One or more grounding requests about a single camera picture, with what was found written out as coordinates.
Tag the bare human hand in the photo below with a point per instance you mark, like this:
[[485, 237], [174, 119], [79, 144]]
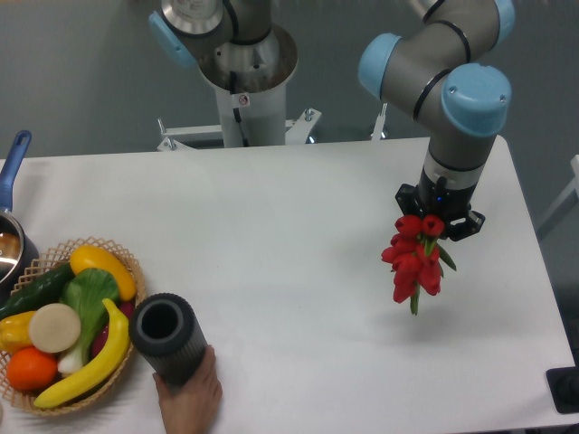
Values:
[[192, 408]]

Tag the dark grey ribbed vase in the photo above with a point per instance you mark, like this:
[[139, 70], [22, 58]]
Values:
[[165, 331]]

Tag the red vegetable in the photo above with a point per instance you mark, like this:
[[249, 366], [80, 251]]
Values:
[[127, 308]]

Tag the green cucumber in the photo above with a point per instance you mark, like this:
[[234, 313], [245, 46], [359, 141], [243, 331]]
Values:
[[44, 290]]

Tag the green bok choy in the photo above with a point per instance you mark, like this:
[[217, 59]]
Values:
[[84, 294]]

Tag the beige round disc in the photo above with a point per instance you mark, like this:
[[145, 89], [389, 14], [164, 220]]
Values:
[[54, 328]]

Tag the red tulip bouquet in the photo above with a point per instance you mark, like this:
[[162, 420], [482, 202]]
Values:
[[416, 258]]

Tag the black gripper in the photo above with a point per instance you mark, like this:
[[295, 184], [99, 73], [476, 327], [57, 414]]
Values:
[[451, 206]]

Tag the yellow bell pepper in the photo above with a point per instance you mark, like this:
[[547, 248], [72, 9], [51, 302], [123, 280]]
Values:
[[14, 332]]

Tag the white frame at right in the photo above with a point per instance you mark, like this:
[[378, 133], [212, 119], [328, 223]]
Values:
[[560, 206]]

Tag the orange fruit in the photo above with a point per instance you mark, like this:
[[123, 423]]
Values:
[[31, 369]]

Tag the woven wicker basket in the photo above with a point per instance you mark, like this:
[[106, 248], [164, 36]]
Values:
[[51, 259]]

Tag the black device at edge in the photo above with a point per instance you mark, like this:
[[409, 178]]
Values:
[[563, 385]]

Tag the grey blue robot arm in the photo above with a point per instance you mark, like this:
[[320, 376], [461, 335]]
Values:
[[434, 77]]

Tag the blue handled saucepan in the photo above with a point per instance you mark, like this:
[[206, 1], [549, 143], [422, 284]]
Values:
[[17, 250]]

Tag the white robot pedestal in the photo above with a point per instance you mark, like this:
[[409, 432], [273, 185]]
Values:
[[246, 120]]

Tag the yellow banana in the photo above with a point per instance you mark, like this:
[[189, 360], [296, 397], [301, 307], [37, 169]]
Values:
[[97, 370]]

